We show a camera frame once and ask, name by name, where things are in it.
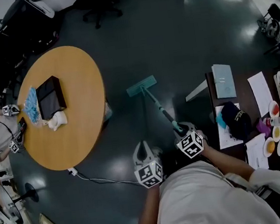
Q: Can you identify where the person's white shirt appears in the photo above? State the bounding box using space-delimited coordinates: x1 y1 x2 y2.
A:
128 150 280 224

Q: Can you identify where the black flat box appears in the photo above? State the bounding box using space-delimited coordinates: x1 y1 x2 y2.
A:
34 74 69 121

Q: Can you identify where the round wooden table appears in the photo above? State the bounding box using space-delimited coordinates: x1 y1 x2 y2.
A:
10 41 116 175

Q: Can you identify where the black cap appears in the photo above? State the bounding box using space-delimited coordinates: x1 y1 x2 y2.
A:
219 99 254 142

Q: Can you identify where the round dark glass table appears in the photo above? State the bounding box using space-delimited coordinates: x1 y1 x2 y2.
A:
0 168 25 224

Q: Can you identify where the teal mop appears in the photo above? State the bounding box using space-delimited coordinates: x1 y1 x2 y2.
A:
124 72 184 139

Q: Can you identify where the purple bag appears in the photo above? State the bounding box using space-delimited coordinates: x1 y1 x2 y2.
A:
255 116 273 140

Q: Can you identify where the person's left forearm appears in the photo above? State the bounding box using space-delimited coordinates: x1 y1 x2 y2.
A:
131 182 168 224

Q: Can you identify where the teal notebook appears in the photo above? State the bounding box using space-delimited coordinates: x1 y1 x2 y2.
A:
211 62 233 82
214 78 238 100

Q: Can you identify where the white plate with bread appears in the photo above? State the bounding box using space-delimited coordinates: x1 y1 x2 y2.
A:
261 137 277 157

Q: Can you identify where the person's right hand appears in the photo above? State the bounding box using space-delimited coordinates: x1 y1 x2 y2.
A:
196 130 209 150

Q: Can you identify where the white power strip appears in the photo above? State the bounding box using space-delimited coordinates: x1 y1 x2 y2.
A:
67 166 79 177

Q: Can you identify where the stack of white papers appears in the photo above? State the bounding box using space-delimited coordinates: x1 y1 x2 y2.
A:
243 133 270 172

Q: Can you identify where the white plate with yellow food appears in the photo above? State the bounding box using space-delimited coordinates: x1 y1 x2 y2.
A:
271 125 280 143

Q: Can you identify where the black round stand base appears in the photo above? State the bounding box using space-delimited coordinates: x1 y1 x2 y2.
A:
10 181 40 206

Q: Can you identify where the black chair with headphones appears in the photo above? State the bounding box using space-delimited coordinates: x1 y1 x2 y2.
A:
255 3 280 42

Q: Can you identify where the white device on cart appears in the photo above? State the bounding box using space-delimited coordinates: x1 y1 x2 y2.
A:
26 0 56 21

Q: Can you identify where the white power cable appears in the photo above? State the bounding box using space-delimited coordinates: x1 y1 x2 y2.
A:
75 164 143 195

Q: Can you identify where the white crumpled cloth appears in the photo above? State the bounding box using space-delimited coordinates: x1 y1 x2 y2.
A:
46 110 69 133

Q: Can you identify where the white plate with red food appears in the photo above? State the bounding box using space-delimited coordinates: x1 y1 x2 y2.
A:
267 100 280 118

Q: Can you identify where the black remote with coloured buttons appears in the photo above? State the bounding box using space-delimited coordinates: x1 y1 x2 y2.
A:
15 116 28 135

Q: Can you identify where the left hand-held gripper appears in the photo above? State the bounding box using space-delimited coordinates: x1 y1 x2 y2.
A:
130 139 165 191

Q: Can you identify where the black office chair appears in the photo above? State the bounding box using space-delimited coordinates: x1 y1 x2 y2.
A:
65 0 125 33

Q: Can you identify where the bag of blue packets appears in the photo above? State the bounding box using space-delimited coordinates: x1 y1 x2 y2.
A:
20 86 46 129

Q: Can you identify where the teal cloth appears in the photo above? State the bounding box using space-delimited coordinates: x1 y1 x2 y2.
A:
215 111 228 129

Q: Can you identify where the black equipment cart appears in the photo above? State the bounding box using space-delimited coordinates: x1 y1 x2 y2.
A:
0 0 68 60

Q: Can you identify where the small waste bin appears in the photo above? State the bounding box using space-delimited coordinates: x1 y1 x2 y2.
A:
101 101 113 122

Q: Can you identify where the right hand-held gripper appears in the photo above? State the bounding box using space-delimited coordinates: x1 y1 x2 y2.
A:
173 120 206 161

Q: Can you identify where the printed paper sheet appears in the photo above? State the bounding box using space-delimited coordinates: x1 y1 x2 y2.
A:
214 103 246 150

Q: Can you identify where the person's right forearm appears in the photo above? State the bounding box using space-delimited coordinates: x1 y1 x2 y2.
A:
200 137 257 188

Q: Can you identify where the clear bottle red cap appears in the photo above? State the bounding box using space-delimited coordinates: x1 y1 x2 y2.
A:
262 116 280 129

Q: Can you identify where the white paper sheet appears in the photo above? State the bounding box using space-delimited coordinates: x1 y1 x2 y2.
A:
247 70 276 119

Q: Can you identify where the dark wooden desk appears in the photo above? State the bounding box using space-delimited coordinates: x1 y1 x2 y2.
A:
182 62 280 186

